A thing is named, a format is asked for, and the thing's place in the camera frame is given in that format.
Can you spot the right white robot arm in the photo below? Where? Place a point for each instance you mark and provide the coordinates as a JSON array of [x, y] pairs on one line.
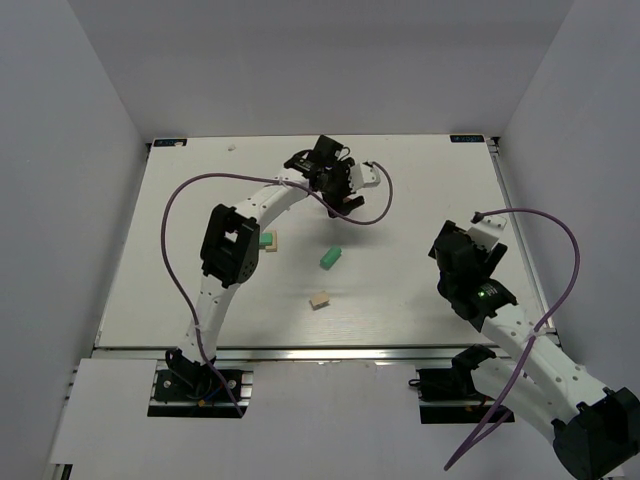
[[592, 429]]

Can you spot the aluminium rail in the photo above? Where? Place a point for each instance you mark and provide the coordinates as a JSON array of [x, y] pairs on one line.
[[533, 277], [296, 354]]

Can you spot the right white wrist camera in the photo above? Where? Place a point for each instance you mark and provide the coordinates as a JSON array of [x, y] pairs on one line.
[[486, 230]]

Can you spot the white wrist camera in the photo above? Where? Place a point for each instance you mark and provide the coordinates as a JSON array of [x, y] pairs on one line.
[[363, 175], [486, 230]]

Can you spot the green cylinder block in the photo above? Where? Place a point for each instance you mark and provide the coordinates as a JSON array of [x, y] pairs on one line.
[[331, 256]]

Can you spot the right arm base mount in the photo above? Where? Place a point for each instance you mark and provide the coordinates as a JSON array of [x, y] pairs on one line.
[[447, 396]]

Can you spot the blue corner label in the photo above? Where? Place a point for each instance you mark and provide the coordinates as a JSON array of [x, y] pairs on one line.
[[466, 138], [169, 143]]

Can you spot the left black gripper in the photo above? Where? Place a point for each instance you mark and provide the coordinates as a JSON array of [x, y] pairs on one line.
[[342, 187]]

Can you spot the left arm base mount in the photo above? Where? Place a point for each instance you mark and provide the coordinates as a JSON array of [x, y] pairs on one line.
[[189, 389]]

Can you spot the aluminium right side rail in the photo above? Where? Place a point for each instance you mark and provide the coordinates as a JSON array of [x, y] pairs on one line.
[[533, 277]]

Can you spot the right blue corner label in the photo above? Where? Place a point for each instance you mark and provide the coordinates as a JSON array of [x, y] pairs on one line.
[[466, 138]]

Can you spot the small light wood block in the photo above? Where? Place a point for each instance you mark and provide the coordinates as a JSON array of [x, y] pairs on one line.
[[319, 300]]

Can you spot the green rectangular block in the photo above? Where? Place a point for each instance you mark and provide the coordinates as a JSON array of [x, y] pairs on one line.
[[266, 240]]

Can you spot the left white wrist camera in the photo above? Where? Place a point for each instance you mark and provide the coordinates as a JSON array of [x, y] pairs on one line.
[[363, 175]]

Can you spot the left blue corner label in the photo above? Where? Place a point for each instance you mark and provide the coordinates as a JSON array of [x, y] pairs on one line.
[[169, 143]]

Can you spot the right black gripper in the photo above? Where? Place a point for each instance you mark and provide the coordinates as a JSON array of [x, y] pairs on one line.
[[451, 248]]

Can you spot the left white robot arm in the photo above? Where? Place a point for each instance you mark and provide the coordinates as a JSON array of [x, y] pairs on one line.
[[230, 249]]

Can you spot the aluminium front rail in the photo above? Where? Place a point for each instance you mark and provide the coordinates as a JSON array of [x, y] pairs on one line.
[[296, 354]]

